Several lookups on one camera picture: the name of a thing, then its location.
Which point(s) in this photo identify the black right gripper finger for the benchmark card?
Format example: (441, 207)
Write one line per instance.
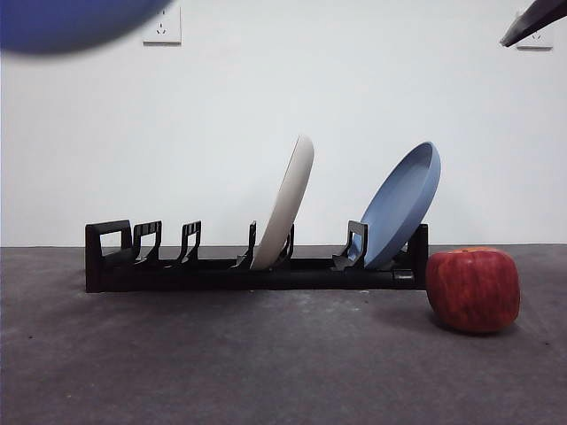
(540, 15)

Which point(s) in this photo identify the red apple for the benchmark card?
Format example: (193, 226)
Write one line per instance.
(474, 292)

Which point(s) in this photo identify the green plate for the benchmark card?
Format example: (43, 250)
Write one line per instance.
(66, 22)

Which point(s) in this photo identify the blue plate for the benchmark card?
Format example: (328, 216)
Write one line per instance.
(398, 212)

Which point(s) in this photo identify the beige plate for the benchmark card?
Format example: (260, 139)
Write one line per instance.
(288, 212)

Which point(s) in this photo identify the black plate rack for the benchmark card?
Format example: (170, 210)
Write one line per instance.
(177, 279)

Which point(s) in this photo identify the white wall outlet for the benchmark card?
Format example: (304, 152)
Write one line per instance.
(540, 42)
(170, 35)

